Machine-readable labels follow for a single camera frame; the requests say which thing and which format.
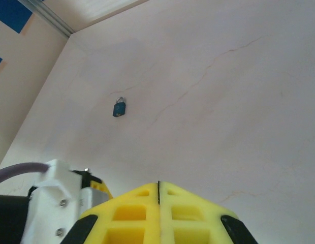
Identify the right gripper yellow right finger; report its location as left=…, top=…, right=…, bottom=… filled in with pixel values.
left=158, top=180, right=259, bottom=244

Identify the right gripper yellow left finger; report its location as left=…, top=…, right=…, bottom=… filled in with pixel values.
left=59, top=181, right=161, bottom=244

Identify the blue padlock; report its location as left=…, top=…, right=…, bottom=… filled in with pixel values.
left=112, top=96, right=128, bottom=119

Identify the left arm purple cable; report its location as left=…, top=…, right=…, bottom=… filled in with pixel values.
left=0, top=162, right=50, bottom=189

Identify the aluminium corner post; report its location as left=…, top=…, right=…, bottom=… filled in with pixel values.
left=27, top=0, right=77, bottom=39

